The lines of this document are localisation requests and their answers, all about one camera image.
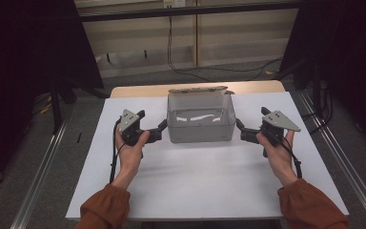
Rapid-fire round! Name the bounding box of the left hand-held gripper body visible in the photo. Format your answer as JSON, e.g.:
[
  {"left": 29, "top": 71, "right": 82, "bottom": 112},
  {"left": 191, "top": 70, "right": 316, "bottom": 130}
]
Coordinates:
[{"left": 118, "top": 109, "right": 164, "bottom": 147}]

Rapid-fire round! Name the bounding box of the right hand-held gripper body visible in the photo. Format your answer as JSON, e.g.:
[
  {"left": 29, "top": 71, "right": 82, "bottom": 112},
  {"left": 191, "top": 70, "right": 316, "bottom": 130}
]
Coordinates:
[{"left": 240, "top": 110, "right": 302, "bottom": 158}]

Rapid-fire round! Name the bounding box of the grey storage box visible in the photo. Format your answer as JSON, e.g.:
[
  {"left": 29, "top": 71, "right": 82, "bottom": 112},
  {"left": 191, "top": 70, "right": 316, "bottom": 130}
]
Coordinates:
[{"left": 166, "top": 92, "right": 237, "bottom": 144}]

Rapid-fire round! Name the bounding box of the person's left hand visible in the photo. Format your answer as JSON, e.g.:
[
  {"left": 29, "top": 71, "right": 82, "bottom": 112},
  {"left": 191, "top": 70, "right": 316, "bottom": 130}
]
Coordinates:
[{"left": 114, "top": 126, "right": 151, "bottom": 172}]

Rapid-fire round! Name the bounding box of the person's right hand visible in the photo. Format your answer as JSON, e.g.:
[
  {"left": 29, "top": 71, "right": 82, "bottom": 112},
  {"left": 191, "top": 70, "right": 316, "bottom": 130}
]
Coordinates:
[{"left": 255, "top": 130, "right": 296, "bottom": 177}]

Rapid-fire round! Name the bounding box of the wooden table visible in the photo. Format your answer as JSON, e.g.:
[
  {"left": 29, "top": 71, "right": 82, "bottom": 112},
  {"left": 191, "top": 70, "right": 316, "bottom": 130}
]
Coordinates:
[{"left": 110, "top": 79, "right": 286, "bottom": 99}]

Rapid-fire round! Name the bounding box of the black metal stand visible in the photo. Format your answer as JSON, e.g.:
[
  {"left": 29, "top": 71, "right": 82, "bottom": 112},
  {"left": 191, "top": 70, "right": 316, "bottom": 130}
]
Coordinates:
[
  {"left": 48, "top": 72, "right": 78, "bottom": 135},
  {"left": 293, "top": 59, "right": 324, "bottom": 119}
]

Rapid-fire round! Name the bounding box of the white paper sheet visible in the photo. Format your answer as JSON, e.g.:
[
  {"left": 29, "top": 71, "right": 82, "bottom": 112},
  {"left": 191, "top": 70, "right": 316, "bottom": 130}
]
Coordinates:
[{"left": 65, "top": 91, "right": 350, "bottom": 221}]

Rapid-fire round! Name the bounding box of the light wooden cabinet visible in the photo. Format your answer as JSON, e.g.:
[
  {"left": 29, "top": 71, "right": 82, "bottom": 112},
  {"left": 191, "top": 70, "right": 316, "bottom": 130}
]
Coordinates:
[{"left": 81, "top": 7, "right": 299, "bottom": 79}]

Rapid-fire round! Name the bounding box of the black curtain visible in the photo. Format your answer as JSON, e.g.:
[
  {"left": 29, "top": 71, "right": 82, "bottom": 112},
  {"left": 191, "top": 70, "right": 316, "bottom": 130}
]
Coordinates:
[
  {"left": 278, "top": 0, "right": 366, "bottom": 156},
  {"left": 0, "top": 0, "right": 106, "bottom": 196}
]

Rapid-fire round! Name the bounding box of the black horizontal bar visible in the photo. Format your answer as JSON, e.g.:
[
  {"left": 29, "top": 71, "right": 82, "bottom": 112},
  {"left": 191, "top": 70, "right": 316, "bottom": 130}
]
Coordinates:
[{"left": 78, "top": 1, "right": 301, "bottom": 23}]

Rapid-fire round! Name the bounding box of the left hand-held gripper cable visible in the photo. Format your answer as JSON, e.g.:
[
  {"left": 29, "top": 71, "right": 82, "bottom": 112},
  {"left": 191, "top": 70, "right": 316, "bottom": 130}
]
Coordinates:
[{"left": 109, "top": 117, "right": 127, "bottom": 184}]

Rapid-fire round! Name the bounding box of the hand-held gripper cable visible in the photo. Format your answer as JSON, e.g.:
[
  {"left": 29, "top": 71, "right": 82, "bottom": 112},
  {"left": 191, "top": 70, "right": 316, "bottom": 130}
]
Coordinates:
[
  {"left": 109, "top": 117, "right": 127, "bottom": 184},
  {"left": 280, "top": 138, "right": 303, "bottom": 179}
]

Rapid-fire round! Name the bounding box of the right hand-held gripper cable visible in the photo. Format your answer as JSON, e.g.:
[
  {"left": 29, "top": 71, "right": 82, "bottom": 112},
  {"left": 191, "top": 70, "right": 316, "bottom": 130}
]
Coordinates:
[{"left": 280, "top": 138, "right": 303, "bottom": 179}]

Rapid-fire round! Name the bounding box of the bundle of black cables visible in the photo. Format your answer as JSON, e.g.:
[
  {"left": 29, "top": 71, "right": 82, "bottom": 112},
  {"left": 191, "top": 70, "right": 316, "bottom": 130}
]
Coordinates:
[{"left": 300, "top": 88, "right": 336, "bottom": 135}]

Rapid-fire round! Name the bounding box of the black hanging cable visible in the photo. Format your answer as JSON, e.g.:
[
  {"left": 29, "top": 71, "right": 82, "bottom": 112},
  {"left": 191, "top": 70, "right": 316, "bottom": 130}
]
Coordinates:
[{"left": 167, "top": 15, "right": 284, "bottom": 82}]

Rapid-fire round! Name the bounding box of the metal rail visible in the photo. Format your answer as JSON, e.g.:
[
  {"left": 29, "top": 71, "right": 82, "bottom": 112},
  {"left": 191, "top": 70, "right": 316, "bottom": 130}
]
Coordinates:
[
  {"left": 10, "top": 104, "right": 74, "bottom": 229},
  {"left": 297, "top": 90, "right": 366, "bottom": 229}
]

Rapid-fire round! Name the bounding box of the white wall socket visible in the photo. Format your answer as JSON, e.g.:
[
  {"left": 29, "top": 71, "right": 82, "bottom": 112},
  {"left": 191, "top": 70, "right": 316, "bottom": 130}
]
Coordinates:
[{"left": 163, "top": 0, "right": 187, "bottom": 10}]

